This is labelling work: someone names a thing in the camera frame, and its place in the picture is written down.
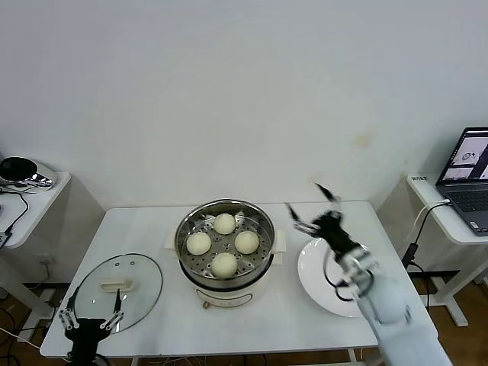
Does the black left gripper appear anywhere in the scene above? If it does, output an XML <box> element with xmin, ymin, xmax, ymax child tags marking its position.
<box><xmin>58</xmin><ymin>287</ymin><xmax>125</xmax><ymax>360</ymax></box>

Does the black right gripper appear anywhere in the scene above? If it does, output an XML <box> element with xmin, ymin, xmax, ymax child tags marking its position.
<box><xmin>284</xmin><ymin>181</ymin><xmax>360</xmax><ymax>257</ymax></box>

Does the round glass pot lid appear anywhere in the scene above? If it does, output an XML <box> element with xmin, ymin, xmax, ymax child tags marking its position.
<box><xmin>73</xmin><ymin>253</ymin><xmax>164</xmax><ymax>335</ymax></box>

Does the white steamed baozi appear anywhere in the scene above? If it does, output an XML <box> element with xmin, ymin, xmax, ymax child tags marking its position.
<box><xmin>211</xmin><ymin>252</ymin><xmax>239</xmax><ymax>278</ymax></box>
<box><xmin>186</xmin><ymin>232</ymin><xmax>213</xmax><ymax>255</ymax></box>
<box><xmin>233</xmin><ymin>231</ymin><xmax>261</xmax><ymax>255</ymax></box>
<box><xmin>213</xmin><ymin>213</ymin><xmax>237</xmax><ymax>235</ymax></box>

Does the perforated steel steamer basket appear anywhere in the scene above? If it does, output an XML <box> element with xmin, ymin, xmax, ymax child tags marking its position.
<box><xmin>175</xmin><ymin>197</ymin><xmax>276</xmax><ymax>281</ymax></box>

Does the round white plate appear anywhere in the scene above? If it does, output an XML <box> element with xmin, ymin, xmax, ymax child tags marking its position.
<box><xmin>297</xmin><ymin>235</ymin><xmax>392</xmax><ymax>319</ymax></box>

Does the white work table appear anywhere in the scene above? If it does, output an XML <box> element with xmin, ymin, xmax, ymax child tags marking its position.
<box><xmin>40</xmin><ymin>201</ymin><xmax>439</xmax><ymax>359</ymax></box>

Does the white side table with device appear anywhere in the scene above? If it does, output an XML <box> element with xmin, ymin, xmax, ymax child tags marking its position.
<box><xmin>0</xmin><ymin>170</ymin><xmax>73</xmax><ymax>319</ymax></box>

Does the cream electric cooking pot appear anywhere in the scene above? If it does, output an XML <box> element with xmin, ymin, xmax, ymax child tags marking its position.
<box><xmin>164</xmin><ymin>230</ymin><xmax>287</xmax><ymax>310</ymax></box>

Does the white side table with laptop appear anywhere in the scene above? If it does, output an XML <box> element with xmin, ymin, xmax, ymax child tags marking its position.
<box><xmin>406</xmin><ymin>173</ymin><xmax>488</xmax><ymax>329</ymax></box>

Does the grey open laptop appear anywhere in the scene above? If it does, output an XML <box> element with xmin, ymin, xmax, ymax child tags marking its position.
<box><xmin>435</xmin><ymin>127</ymin><xmax>488</xmax><ymax>238</ymax></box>

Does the chrome and black device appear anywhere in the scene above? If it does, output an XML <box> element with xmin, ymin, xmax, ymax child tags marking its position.
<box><xmin>0</xmin><ymin>156</ymin><xmax>59</xmax><ymax>195</ymax></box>

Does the white laptop cable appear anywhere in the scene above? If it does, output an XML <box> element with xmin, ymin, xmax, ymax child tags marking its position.
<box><xmin>413</xmin><ymin>200</ymin><xmax>451</xmax><ymax>239</ymax></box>

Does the thin black device cable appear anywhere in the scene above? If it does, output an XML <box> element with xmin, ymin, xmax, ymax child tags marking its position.
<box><xmin>0</xmin><ymin>189</ymin><xmax>31</xmax><ymax>236</ymax></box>

